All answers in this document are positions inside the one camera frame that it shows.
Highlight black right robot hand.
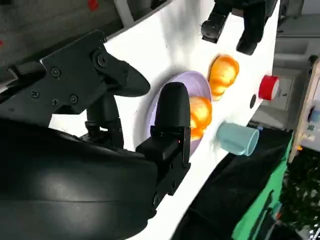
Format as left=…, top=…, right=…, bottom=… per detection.
left=0, top=29, right=192, bottom=240

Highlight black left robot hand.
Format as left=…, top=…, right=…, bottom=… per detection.
left=201, top=0, right=278, bottom=55

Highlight orange toy bread roll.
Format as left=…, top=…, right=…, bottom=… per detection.
left=189, top=96, right=213, bottom=138
left=207, top=54, right=240, bottom=102

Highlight red emergency stop button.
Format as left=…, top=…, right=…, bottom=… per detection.
left=258, top=74, right=281, bottom=102

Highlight lilac plate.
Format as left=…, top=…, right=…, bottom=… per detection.
left=147, top=70, right=213, bottom=155

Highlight pale green mug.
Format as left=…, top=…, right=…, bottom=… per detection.
left=215, top=121, right=260, bottom=157

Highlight black cloth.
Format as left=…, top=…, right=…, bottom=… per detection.
left=172, top=128, right=295, bottom=240

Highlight green cloth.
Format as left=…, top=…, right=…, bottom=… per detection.
left=231, top=136, right=295, bottom=240

